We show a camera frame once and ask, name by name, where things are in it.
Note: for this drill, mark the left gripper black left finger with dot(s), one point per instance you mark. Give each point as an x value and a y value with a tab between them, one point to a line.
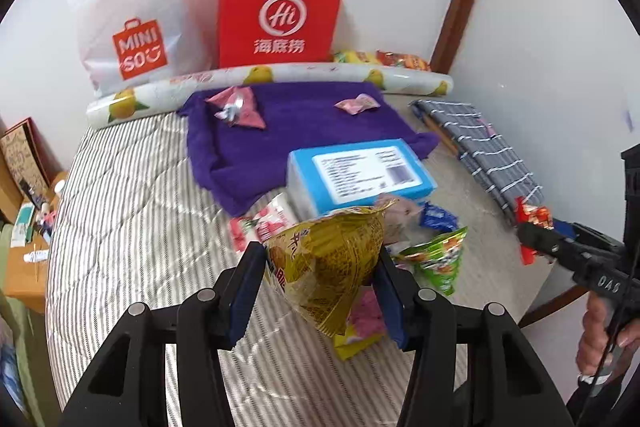
125	383

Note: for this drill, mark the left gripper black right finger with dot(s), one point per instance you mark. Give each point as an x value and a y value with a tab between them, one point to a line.
471	367

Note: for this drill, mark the small red snack packet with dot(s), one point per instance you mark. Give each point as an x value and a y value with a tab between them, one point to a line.
528	217

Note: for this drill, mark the green snack packet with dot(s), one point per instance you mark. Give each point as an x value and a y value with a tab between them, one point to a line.
436	263

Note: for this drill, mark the blue snack packet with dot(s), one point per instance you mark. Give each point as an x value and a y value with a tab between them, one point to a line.
437	218

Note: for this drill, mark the pink cartoon snack stick packet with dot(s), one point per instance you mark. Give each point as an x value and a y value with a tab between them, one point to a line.
401	222

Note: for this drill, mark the red white lychee jelly packet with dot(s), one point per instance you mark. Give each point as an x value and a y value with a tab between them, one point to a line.
274	218

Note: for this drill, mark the yellow snack packet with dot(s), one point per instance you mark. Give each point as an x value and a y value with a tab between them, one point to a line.
319	265

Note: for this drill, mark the pink silver snack packet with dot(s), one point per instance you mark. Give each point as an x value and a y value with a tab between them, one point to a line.
236	106

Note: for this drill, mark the pink patterned snack packet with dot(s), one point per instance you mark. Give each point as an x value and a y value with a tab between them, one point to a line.
364	326

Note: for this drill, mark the right hand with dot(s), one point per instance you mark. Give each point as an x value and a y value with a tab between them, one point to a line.
594	339

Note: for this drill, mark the grey checked folded cloth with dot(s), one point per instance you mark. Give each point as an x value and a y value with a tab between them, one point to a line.
492	161

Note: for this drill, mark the striped quilted bed cover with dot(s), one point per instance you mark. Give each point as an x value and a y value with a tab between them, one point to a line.
134	226

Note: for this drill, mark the purple towel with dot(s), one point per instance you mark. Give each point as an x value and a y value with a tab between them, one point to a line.
240	165

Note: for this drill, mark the blue tissue pack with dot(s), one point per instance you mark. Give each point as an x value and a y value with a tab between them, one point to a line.
320	180

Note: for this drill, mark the small pink candy packet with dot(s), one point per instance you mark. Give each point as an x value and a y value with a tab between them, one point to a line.
360	104

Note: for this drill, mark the orange chips bag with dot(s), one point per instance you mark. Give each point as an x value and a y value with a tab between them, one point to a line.
403	60

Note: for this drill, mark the lemon print rolled mat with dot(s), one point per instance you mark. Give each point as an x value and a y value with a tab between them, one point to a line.
168	95

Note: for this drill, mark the yellow chips bag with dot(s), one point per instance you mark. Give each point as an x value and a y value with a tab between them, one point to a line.
355	57

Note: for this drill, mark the white Miniso plastic bag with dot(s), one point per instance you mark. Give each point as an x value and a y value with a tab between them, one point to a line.
125	43

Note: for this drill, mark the red Haidilao paper bag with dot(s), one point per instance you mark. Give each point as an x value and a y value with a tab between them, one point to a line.
252	32

